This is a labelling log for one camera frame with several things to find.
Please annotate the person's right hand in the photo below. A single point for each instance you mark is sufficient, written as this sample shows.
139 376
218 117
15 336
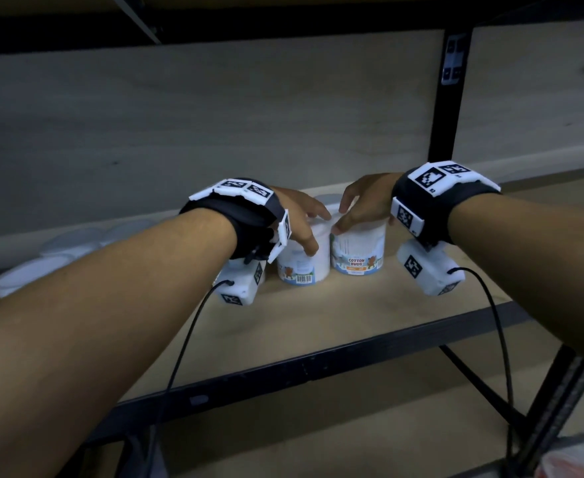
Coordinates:
371 199

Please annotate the person's left hand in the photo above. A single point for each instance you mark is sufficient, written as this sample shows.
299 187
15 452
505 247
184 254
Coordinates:
297 209

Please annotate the person's right thumb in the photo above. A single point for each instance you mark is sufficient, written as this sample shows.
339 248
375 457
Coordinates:
347 224

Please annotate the person's left thumb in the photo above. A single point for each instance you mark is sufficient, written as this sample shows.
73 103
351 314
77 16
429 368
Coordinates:
311 242

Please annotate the white cotton bud tub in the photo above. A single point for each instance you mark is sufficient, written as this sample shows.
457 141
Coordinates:
361 251
304 268

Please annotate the person's left forearm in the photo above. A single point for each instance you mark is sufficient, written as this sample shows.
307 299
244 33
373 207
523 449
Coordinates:
98 333

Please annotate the person's right forearm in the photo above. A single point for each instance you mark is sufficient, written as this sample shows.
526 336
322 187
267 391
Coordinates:
531 243

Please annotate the black left wristband with markers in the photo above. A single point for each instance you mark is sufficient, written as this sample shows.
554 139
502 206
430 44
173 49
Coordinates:
252 214

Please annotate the black wristband with markers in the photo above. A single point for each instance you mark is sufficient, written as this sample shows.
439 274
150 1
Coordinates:
252 214
421 194

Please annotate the black right wristband with markers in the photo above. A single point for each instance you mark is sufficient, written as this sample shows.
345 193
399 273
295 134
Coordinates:
421 194

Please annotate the black metal shelf rack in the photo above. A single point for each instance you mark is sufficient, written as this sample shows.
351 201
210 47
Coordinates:
446 124

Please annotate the white marker tag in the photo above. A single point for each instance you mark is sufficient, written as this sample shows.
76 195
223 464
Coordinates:
455 59

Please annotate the group of white tub lids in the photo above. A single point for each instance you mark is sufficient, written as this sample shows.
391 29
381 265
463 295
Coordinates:
48 258

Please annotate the pink and white cloth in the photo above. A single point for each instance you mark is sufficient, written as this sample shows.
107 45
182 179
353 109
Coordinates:
578 460

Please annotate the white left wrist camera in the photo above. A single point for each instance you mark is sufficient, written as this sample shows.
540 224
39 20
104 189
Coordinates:
242 286

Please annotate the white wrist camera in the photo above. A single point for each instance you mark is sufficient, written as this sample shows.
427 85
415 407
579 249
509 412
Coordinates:
242 286
429 268

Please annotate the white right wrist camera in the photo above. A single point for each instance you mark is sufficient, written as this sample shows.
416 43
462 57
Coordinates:
429 268

